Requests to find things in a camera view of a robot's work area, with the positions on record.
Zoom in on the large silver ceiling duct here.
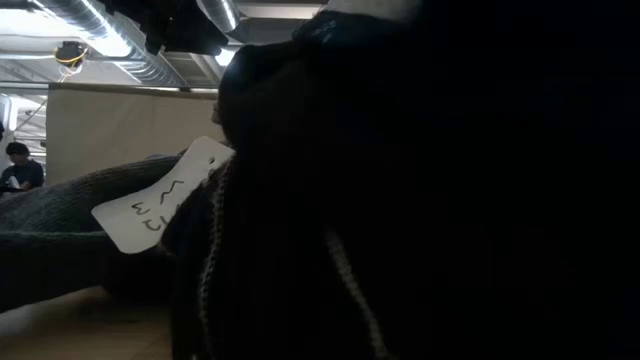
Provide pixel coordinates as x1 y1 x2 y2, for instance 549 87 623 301
34 0 189 89

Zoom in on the small silver ceiling duct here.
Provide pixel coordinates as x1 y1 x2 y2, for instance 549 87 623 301
197 0 242 34

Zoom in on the grey knit sock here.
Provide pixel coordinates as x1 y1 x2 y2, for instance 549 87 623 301
0 154 184 314

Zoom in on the ceiling device with yellow cable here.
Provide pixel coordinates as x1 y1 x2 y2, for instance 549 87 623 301
53 41 90 69

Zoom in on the black garment with white piping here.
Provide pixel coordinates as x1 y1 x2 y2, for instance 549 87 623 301
164 10 640 360

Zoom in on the white paper tag W3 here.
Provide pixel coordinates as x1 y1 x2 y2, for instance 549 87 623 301
91 135 236 255

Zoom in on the ceiling light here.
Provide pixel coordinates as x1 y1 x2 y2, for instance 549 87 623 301
213 47 237 67

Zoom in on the beige fabric storage bin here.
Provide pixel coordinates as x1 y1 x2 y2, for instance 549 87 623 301
45 82 226 186

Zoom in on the person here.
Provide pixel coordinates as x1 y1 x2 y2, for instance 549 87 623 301
0 141 45 194

